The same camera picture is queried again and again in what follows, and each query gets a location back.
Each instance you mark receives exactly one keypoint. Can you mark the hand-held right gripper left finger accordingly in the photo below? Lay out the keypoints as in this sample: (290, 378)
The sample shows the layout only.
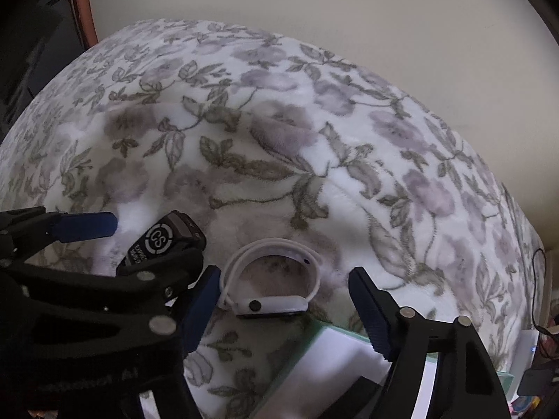
(201, 307)

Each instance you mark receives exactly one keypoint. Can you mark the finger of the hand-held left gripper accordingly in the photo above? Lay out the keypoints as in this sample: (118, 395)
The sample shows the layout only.
(144, 277)
(83, 227)

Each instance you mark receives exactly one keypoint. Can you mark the white smartwatch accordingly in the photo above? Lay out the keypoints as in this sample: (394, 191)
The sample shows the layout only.
(279, 305)

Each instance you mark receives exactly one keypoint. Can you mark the black toy car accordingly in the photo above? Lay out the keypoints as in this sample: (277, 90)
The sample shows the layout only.
(159, 235)

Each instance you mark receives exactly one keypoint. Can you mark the teal shallow cardboard box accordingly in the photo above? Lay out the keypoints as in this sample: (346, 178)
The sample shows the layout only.
(345, 349)

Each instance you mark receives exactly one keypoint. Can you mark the white power strip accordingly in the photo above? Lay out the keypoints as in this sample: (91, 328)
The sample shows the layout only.
(528, 349)

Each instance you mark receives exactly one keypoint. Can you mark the orange board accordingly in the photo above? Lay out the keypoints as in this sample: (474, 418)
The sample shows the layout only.
(85, 17)

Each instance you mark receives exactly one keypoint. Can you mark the dark cabinet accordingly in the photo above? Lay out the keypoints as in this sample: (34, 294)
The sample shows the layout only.
(30, 52)

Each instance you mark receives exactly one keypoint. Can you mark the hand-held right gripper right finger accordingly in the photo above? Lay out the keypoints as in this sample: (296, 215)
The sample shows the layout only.
(371, 314)

